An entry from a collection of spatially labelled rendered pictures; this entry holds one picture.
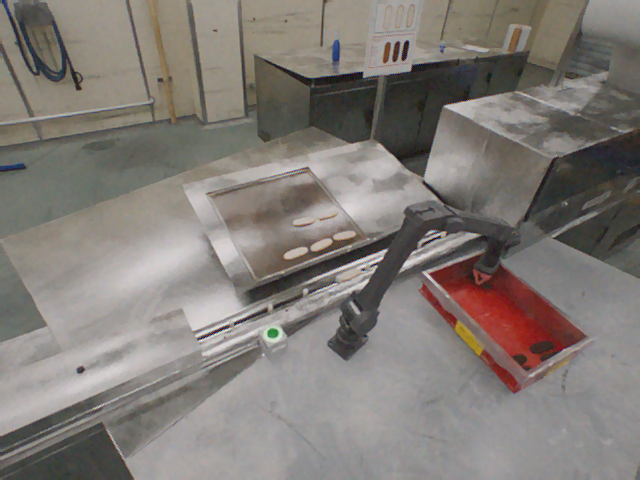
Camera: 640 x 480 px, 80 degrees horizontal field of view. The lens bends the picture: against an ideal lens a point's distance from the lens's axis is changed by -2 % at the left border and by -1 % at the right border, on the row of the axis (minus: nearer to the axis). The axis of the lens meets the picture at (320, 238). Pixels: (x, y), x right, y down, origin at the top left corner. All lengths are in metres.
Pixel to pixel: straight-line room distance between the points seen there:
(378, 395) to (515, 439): 0.38
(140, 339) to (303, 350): 0.49
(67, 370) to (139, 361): 0.18
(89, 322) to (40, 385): 0.30
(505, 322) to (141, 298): 1.30
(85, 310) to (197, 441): 0.64
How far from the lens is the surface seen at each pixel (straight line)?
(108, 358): 1.25
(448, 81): 4.00
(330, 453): 1.14
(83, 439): 1.36
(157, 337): 1.25
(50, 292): 1.67
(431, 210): 1.09
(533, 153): 1.60
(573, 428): 1.40
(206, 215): 1.60
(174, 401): 1.24
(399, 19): 2.22
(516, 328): 1.54
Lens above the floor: 1.88
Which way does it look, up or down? 40 degrees down
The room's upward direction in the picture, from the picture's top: 4 degrees clockwise
